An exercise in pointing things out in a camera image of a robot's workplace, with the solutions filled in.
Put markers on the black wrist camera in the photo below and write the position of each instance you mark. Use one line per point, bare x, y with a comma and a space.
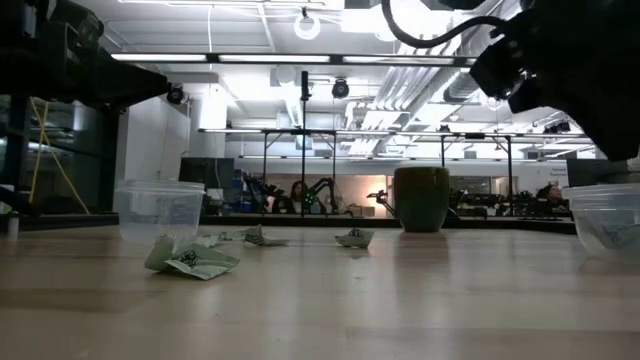
500, 72

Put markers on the background black rig frame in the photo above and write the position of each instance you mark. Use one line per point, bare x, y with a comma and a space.
509, 165
265, 165

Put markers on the person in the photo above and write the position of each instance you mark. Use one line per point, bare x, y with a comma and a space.
297, 197
551, 194

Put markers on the black aluminium table frame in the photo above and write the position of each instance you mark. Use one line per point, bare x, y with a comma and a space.
300, 221

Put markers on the background black robot arm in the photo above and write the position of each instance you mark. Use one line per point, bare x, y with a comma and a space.
322, 192
381, 198

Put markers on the green white stevia packet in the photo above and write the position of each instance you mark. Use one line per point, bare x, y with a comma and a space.
356, 238
620, 234
231, 234
207, 241
260, 237
200, 262

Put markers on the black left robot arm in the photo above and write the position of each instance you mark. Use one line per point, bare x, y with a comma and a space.
20, 50

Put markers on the black round spotlight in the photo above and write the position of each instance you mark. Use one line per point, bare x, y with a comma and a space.
175, 93
340, 88

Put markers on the black monitor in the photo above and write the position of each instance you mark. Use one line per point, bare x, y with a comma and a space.
595, 172
206, 172

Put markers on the black overhead light bar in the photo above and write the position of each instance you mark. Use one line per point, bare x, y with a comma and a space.
335, 58

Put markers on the olive brown ceramic mug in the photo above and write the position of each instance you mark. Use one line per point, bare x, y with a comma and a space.
421, 198

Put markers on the clear plastic bin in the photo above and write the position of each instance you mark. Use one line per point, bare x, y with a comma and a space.
600, 210
160, 200

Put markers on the black tripod stand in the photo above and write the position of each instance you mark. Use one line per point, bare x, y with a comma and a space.
304, 150

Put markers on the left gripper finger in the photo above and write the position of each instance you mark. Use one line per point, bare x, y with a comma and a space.
137, 87

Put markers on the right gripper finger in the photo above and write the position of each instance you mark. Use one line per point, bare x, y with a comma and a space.
617, 140

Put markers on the small white bottle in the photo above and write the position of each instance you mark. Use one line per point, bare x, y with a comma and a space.
12, 226

